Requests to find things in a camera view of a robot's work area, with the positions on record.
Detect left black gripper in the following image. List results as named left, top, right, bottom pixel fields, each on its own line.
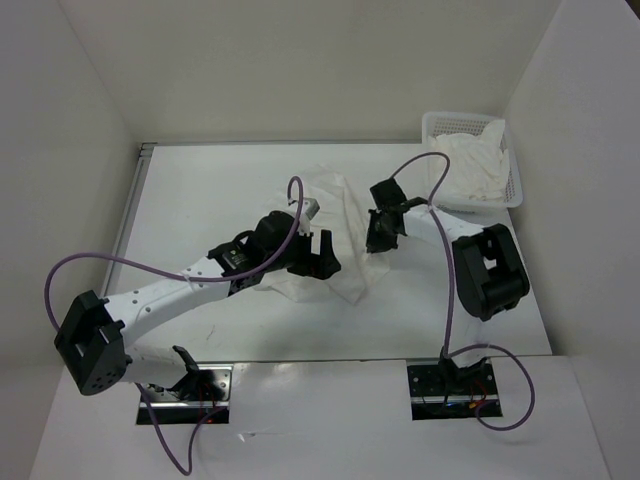
left=264, top=228, right=340, bottom=280

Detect white pleated skirt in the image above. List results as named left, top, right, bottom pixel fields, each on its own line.
left=255, top=165, right=389, bottom=304

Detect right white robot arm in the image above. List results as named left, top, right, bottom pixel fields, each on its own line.
left=366, top=178, right=530, bottom=393

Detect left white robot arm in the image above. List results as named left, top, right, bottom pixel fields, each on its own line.
left=54, top=211, right=341, bottom=400

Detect white skirts in basket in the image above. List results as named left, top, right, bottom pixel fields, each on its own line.
left=427, top=119, right=510, bottom=202

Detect white perforated plastic basket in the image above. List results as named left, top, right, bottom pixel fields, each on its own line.
left=422, top=112, right=523, bottom=211

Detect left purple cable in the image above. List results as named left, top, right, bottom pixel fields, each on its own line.
left=44, top=175, right=305, bottom=475

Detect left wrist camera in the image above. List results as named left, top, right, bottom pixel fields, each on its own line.
left=287, top=197, right=320, bottom=235

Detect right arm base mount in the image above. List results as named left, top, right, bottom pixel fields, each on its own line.
left=406, top=357, right=502, bottom=421

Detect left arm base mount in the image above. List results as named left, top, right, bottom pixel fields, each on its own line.
left=136, top=345, right=233, bottom=426

